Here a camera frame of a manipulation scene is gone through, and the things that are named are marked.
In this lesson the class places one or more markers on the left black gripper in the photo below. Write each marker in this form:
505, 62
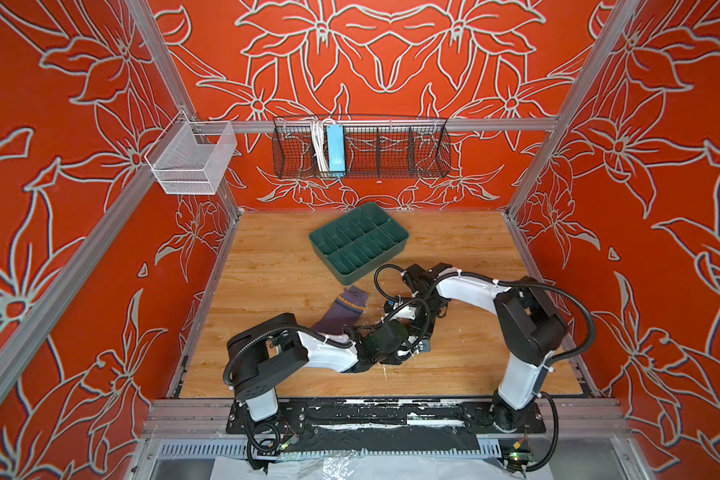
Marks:
393, 360

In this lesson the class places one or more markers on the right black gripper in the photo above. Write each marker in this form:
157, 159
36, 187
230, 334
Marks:
424, 330

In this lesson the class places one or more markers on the green striped sock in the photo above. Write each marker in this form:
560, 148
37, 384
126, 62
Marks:
412, 326

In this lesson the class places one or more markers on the purple striped sock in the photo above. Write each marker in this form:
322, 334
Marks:
344, 312

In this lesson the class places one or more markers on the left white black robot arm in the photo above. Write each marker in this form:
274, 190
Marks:
262, 357

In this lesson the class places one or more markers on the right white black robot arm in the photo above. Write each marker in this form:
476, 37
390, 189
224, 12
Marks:
531, 325

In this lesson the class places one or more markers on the green compartment tray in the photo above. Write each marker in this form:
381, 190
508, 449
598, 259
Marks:
358, 242

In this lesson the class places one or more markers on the light blue box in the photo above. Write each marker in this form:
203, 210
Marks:
336, 149

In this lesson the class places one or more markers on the clear acrylic box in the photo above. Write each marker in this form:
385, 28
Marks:
183, 163

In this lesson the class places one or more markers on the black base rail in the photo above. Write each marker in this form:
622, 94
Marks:
439, 425

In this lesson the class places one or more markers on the black wire basket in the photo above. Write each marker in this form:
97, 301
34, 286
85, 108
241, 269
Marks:
376, 147

